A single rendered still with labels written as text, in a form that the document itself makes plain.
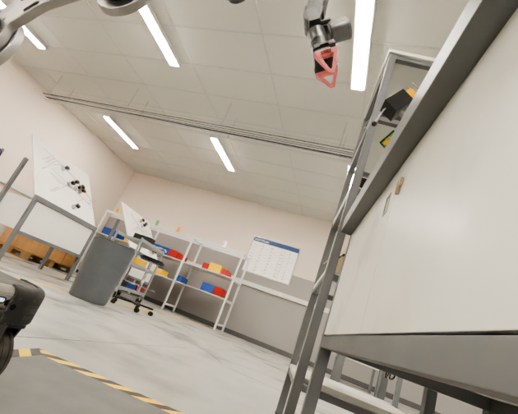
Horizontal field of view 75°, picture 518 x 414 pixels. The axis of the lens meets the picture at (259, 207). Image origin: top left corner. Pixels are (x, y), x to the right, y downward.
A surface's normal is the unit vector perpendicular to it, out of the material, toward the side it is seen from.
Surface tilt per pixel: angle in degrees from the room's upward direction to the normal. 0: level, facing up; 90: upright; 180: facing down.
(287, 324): 90
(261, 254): 90
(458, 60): 180
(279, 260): 90
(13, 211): 90
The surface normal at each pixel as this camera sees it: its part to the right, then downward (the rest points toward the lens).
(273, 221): -0.20, -0.40
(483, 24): -0.34, 0.88
